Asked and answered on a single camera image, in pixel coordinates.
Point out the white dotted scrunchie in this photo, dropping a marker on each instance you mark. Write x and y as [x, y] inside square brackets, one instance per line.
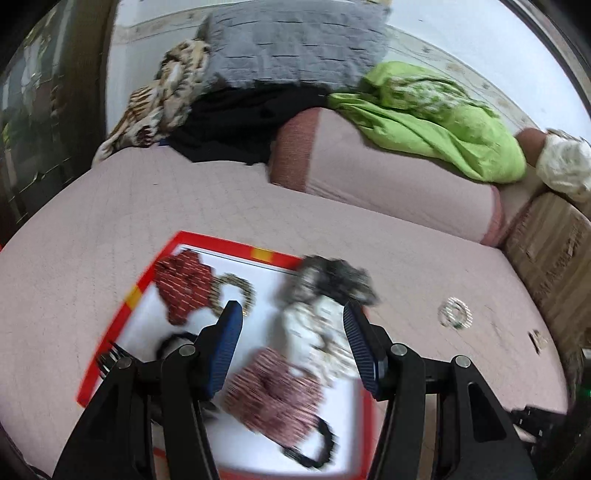
[309, 332]

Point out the red plaid scrunchie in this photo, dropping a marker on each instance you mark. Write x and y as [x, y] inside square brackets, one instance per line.
[272, 397]

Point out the small metal trinket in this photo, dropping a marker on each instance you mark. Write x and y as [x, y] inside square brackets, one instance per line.
[539, 340]

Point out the black cloth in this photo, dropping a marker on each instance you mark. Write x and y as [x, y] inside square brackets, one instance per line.
[231, 124]

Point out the grey quilted pillow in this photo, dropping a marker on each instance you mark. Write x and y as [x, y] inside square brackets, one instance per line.
[295, 46]

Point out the pink bolster pillow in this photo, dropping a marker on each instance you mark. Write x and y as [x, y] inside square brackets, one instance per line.
[392, 184]

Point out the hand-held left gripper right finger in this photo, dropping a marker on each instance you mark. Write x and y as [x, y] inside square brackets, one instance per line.
[362, 350]

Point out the black hair claw clip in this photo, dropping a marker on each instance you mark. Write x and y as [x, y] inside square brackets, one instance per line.
[113, 357]

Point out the red white-dotted scrunchie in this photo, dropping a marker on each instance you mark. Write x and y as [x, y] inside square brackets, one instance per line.
[184, 286]

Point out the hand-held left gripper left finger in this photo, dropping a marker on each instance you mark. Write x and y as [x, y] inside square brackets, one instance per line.
[226, 346]

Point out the white lace cloth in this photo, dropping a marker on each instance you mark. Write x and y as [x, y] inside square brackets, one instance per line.
[565, 161]

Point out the grey lace scrunchie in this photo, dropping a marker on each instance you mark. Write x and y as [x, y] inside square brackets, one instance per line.
[332, 277]

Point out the red tray with white inside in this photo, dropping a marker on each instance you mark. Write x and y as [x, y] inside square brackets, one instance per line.
[263, 332]

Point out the dark wooden cabinet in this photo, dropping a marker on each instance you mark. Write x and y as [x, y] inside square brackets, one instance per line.
[46, 115]

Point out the leopard-print cloth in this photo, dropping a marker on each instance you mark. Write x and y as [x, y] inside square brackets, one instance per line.
[166, 97]

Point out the brown round cushion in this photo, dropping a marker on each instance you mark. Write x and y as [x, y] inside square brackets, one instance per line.
[528, 143]

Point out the pink quilted bedspread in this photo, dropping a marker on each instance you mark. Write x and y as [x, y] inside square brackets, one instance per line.
[92, 221]

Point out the green cloth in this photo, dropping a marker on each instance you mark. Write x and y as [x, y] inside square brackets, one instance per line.
[434, 124]

